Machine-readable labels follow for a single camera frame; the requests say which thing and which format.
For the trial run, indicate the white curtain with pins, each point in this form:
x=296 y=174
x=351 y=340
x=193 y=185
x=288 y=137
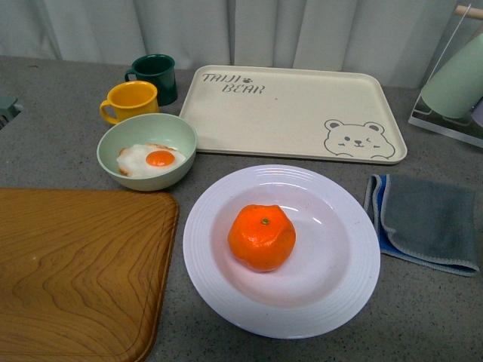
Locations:
x=397 y=42

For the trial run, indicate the light green tumbler cup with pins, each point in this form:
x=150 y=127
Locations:
x=457 y=86

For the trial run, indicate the yellow enamel mug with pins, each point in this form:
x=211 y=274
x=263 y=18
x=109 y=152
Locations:
x=129 y=99

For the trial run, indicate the wooden cutting board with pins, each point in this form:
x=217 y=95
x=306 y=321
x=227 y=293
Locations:
x=83 y=273

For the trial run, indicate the fake fried egg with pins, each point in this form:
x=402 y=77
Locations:
x=146 y=160

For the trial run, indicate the clear acrylic cup stand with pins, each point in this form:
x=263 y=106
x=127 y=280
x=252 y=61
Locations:
x=467 y=129

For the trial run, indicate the grey blue folded cloth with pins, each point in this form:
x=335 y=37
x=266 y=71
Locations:
x=425 y=222

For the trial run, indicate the green sink drying rack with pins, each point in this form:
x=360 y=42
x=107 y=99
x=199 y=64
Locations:
x=9 y=109

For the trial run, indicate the dark green enamel mug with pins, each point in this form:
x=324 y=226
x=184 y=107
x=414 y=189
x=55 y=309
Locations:
x=157 y=69

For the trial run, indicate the white round plate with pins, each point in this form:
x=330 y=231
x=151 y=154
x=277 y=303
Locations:
x=327 y=279

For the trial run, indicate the light green bowl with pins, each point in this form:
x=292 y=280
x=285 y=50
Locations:
x=161 y=129

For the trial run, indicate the orange mandarin fruit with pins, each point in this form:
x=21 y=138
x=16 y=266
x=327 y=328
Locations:
x=262 y=237

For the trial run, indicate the beige bear serving tray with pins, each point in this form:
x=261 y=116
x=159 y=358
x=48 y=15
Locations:
x=293 y=113

